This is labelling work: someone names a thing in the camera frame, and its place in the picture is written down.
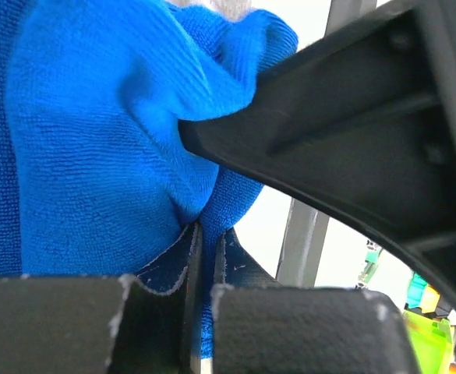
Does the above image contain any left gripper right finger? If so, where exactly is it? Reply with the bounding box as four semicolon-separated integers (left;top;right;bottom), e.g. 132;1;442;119
211;230;419;373

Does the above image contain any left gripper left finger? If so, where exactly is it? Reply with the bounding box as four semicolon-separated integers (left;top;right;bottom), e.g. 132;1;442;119
0;224;202;373

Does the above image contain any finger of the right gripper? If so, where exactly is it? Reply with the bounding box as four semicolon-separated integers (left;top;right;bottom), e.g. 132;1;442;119
179;1;456;308

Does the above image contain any blue towel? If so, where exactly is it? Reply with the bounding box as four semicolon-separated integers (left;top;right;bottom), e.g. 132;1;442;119
0;0;299;359

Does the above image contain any aluminium rail frame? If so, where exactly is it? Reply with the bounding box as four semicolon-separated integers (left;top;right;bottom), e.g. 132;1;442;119
276;0;377;288

